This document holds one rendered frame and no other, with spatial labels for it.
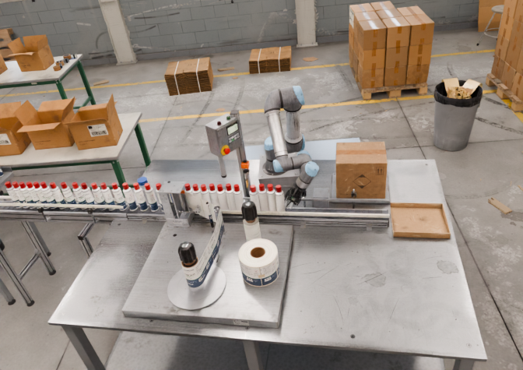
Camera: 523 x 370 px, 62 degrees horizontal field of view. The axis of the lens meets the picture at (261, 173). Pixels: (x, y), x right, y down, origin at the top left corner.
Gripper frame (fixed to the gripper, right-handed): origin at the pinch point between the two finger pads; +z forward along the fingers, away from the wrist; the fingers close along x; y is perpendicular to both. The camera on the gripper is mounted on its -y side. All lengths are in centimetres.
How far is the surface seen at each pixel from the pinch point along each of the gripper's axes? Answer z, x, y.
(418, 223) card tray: -29, 71, 2
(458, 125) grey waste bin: -16, 153, -201
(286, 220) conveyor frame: 6.9, 3.7, 5.3
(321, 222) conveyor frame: -3.4, 21.6, 5.9
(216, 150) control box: -16, -52, 0
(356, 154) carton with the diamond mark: -37, 26, -27
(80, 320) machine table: 58, -80, 83
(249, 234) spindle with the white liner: 3.2, -17.1, 32.6
